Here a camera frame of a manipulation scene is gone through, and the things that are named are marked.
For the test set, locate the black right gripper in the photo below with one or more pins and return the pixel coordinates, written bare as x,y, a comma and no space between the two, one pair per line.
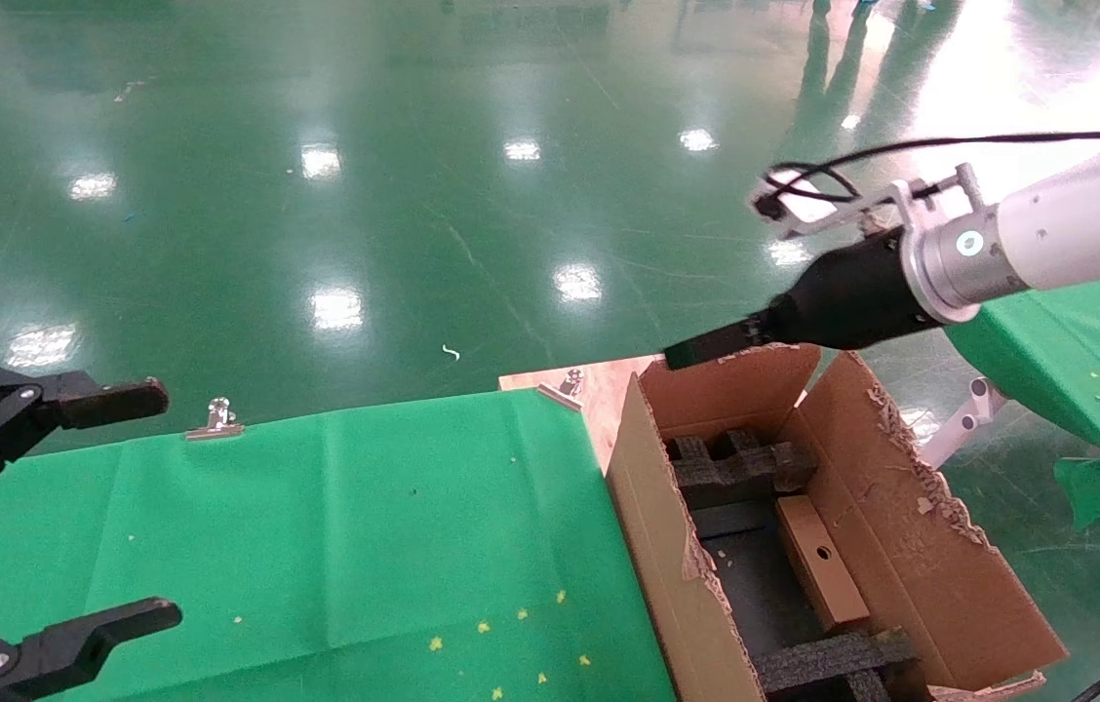
843,292

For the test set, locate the small brown cardboard box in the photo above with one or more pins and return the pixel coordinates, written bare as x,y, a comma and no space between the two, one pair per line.
818,561

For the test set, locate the large open brown carton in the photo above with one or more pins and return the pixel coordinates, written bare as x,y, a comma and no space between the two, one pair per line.
911,546

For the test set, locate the black foam insert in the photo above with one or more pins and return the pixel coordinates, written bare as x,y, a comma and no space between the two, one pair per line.
740,473
823,663

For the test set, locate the silver binder clip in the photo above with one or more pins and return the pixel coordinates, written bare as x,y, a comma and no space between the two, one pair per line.
216,421
565,388

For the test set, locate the large green table cloth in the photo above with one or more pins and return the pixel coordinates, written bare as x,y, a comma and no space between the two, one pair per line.
296,526

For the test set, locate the white table leg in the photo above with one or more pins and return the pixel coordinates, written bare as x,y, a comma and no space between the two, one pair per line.
964,424

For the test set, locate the small green table cloth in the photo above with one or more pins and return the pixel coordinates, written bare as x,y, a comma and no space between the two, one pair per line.
1077,370

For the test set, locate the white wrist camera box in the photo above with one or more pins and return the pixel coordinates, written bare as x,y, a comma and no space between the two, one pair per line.
799,200

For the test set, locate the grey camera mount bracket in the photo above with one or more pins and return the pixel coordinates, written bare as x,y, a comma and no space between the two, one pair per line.
911,200

